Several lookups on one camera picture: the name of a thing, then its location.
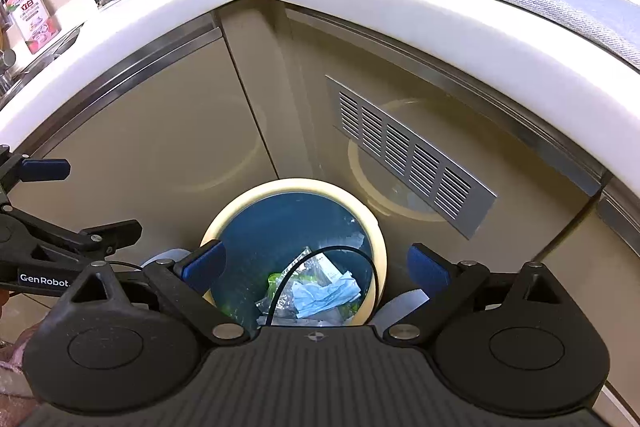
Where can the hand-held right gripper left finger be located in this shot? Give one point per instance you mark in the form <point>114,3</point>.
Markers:
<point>205,262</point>

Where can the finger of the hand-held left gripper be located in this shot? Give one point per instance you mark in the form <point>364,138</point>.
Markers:
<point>45,170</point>
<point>100,239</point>

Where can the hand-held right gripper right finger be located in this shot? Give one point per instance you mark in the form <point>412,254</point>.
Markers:
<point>425,264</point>

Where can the cream round waste bin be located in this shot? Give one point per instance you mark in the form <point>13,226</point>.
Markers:
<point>300,187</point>

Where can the round bin with blue liner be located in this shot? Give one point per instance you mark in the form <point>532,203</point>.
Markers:
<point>280,227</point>

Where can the pink patterned cloth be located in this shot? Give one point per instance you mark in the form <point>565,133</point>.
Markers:
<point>15,367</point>

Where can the steel kitchen faucet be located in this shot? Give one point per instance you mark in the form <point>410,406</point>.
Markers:
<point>6,62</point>

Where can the beige kitchen cabinet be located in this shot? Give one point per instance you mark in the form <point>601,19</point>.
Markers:
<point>150,117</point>

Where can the silver cabinet vent grille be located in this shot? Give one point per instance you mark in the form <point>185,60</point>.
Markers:
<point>400,142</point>

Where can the steel kitchen sink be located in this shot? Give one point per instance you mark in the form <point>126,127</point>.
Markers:
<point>67,41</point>

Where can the pink dish soap bottle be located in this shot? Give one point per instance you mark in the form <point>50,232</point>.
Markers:
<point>35,22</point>

